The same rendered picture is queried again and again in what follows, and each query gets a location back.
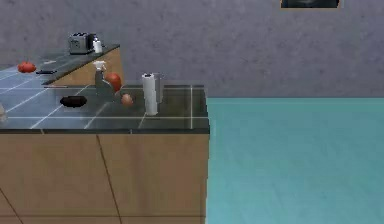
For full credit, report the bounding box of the dark framed wall picture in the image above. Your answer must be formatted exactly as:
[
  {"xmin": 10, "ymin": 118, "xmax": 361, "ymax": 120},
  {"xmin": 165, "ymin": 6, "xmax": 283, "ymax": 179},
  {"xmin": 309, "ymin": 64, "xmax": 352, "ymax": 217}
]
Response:
[{"xmin": 279, "ymin": 0, "xmax": 342, "ymax": 10}]

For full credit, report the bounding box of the brown potato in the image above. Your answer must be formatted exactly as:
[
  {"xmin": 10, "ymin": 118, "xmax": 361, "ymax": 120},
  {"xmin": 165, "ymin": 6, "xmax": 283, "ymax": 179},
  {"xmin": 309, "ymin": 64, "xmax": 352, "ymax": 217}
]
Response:
[{"xmin": 120, "ymin": 93, "xmax": 135, "ymax": 107}]

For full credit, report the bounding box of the red apple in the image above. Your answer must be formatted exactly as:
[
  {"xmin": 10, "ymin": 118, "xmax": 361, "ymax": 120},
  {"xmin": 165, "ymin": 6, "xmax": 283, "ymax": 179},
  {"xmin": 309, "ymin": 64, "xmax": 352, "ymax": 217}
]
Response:
[{"xmin": 105, "ymin": 72, "xmax": 123, "ymax": 93}]

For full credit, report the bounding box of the small white shaker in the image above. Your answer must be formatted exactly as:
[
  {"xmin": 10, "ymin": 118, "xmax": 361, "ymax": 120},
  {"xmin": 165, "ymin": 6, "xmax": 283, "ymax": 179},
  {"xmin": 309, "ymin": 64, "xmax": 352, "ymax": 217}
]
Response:
[{"xmin": 92, "ymin": 39, "xmax": 104, "ymax": 54}]

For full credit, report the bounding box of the white paper towel roll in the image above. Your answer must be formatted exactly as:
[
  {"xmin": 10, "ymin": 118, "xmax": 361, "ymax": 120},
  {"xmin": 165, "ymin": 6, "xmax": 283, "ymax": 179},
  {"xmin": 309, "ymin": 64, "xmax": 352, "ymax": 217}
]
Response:
[{"xmin": 141, "ymin": 72, "xmax": 159, "ymax": 117}]

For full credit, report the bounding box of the black oval dish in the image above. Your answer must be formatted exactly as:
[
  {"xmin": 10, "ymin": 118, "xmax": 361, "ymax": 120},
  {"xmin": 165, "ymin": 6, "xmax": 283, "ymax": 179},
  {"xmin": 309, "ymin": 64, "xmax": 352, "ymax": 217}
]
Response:
[{"xmin": 59, "ymin": 95, "xmax": 88, "ymax": 108}]

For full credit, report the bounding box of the red tomato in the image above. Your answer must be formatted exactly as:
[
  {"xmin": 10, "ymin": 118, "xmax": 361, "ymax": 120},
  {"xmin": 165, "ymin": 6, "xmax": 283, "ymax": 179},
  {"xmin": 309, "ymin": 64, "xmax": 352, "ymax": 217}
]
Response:
[{"xmin": 17, "ymin": 61, "xmax": 37, "ymax": 74}]

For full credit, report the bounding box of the grey spray bottle white nozzle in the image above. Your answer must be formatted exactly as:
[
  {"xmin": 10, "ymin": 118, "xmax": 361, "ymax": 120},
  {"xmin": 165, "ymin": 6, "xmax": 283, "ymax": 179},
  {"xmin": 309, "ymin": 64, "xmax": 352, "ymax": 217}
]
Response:
[{"xmin": 92, "ymin": 60, "xmax": 115, "ymax": 98}]

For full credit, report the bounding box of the wooden kitchen counter dark top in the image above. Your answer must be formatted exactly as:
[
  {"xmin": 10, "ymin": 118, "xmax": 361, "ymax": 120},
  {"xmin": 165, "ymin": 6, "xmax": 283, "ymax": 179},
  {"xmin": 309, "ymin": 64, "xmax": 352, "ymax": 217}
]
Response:
[{"xmin": 0, "ymin": 43, "xmax": 211, "ymax": 224}]

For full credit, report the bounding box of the silver toaster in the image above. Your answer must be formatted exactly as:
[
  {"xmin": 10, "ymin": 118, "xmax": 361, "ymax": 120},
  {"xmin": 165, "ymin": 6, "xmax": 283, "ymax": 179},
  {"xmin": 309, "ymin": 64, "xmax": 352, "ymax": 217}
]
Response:
[{"xmin": 68, "ymin": 31, "xmax": 97, "ymax": 55}]

